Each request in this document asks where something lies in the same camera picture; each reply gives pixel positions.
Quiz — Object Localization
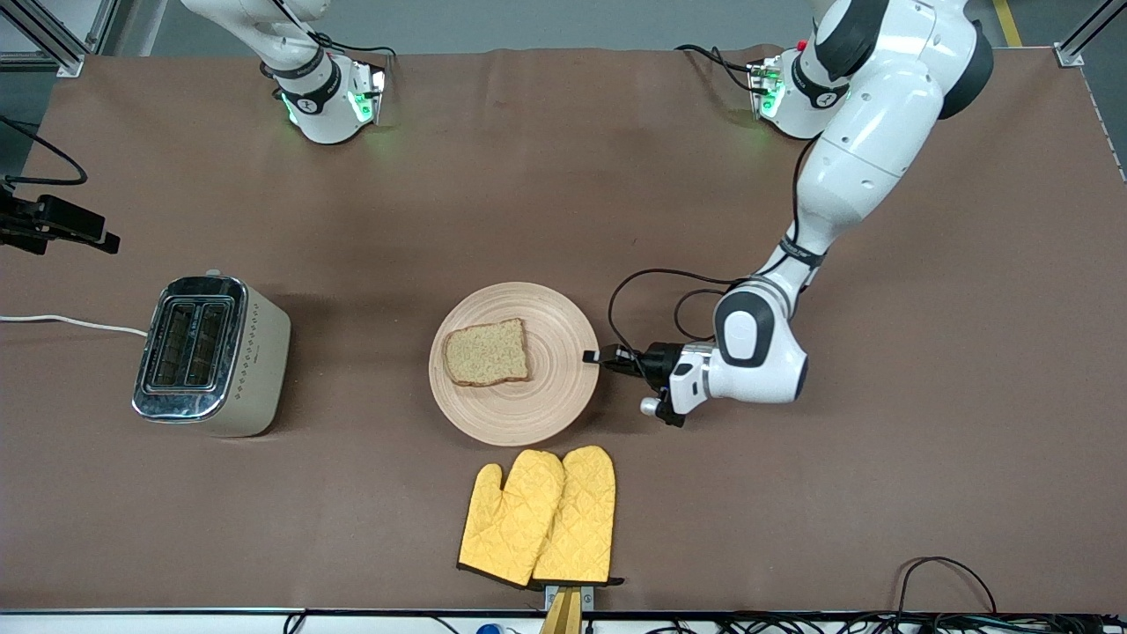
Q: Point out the aluminium frame post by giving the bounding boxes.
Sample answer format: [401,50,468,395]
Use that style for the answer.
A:
[0,0,120,78]
[1055,0,1127,70]

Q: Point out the black left base cable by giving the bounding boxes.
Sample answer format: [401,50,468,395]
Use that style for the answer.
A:
[675,44,760,93]

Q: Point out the black right base cable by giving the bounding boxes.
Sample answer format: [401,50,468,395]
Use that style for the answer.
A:
[308,26,397,63]

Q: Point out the round light wooden plate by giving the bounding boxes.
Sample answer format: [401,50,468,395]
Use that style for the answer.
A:
[428,282,601,447]

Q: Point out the cream and chrome toaster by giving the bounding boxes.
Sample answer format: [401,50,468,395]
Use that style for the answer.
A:
[132,271,291,439]

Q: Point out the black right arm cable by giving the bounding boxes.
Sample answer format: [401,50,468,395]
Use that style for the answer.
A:
[0,117,89,188]

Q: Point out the brown table cover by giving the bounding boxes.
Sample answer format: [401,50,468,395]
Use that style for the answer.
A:
[0,46,1127,613]

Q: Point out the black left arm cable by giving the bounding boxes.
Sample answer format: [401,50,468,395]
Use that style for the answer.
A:
[607,136,815,353]

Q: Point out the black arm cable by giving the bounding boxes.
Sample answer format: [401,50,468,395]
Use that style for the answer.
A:
[0,117,89,188]
[607,136,815,353]

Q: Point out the white toaster power cord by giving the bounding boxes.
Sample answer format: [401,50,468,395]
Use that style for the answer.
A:
[0,314,149,338]

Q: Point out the black base cable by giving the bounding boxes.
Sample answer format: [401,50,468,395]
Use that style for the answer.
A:
[308,26,397,63]
[675,44,760,93]

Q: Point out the yellow quilted oven mitt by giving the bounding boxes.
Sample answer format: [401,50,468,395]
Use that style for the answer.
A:
[457,450,565,588]
[533,445,624,587]

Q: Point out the brown bread toast slice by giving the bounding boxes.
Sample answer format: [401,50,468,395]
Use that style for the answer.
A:
[442,318,533,387]

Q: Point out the black looped cable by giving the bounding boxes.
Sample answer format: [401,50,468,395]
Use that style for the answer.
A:
[896,557,998,617]

